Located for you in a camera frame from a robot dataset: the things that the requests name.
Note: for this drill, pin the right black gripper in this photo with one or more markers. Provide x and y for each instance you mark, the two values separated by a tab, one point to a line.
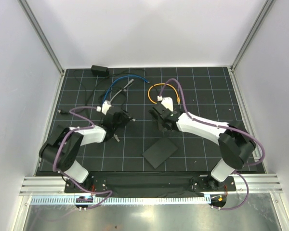
161	126

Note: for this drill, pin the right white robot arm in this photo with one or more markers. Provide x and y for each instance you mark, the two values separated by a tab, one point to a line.
235	144

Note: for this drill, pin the black grid mat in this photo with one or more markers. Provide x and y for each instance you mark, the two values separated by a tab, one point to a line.
208	93

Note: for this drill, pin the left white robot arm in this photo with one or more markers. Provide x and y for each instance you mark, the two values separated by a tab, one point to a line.
61	149

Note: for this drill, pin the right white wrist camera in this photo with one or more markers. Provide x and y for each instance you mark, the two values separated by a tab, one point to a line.
167	102

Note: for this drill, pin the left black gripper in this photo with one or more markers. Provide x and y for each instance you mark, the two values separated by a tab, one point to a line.
125	118

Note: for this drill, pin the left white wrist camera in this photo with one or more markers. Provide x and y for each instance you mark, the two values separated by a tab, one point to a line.
104	107

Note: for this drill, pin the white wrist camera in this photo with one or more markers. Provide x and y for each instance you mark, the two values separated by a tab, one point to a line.
167	102
104	107

